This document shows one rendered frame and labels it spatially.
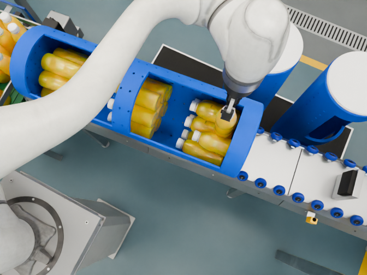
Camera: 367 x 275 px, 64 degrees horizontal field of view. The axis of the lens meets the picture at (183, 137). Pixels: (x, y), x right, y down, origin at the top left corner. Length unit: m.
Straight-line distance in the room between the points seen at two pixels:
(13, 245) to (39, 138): 0.63
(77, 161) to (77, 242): 1.25
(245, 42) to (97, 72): 0.23
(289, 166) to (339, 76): 0.41
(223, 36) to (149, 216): 1.73
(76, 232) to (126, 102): 0.47
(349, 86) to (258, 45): 0.89
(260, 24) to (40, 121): 0.34
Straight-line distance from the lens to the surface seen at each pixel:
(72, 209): 1.12
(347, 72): 1.38
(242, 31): 0.50
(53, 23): 1.52
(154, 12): 0.54
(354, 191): 1.19
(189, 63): 2.26
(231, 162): 0.97
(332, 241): 2.34
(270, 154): 1.27
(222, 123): 0.92
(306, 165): 1.30
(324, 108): 1.38
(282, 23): 0.51
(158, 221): 2.14
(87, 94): 0.43
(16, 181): 1.22
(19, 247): 1.04
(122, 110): 1.01
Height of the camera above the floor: 2.12
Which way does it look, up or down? 75 degrees down
